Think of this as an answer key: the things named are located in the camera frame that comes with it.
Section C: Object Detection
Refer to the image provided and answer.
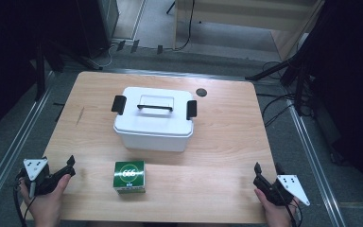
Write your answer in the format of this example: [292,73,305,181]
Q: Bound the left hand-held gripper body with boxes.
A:
[19,157,61,199]

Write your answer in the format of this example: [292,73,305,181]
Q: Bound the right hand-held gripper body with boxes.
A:
[263,174,311,207]

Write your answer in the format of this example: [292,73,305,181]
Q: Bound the green carton box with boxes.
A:
[112,160,147,195]

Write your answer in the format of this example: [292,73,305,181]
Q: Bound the white plastic storage box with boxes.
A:
[112,126,195,153]

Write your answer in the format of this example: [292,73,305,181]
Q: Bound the white lid with black latches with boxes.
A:
[111,86,199,138]

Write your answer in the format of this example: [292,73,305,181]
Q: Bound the person's right hand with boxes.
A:
[253,188,301,227]

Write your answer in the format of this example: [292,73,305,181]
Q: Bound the person's left hand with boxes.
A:
[19,174,72,227]

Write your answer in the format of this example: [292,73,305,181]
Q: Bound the black tripod stand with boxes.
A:
[245,55,315,117]

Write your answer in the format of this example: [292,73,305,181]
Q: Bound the black stand leg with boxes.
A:
[71,53,104,72]

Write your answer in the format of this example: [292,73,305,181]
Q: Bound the dark cabinet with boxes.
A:
[75,0,121,60]

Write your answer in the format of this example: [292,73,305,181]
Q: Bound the light wooden furniture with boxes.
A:
[172,0,326,61]

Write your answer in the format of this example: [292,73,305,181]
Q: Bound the right hand-held gripper cable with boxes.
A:
[283,195,304,227]

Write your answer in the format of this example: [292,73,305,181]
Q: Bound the hand-held gripper cable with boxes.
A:
[283,195,304,227]
[12,171,38,227]

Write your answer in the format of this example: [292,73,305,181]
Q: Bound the metal floor rail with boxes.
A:
[285,99,348,227]
[0,70,57,216]

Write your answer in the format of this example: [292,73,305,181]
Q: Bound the left hand-held gripper cable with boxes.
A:
[12,171,38,227]

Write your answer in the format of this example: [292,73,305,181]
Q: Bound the black floor cables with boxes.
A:
[255,61,299,128]

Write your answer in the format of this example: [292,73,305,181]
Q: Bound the white floor cable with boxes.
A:
[97,43,117,68]

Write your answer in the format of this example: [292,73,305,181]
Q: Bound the black hanging cable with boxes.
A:
[172,0,197,52]

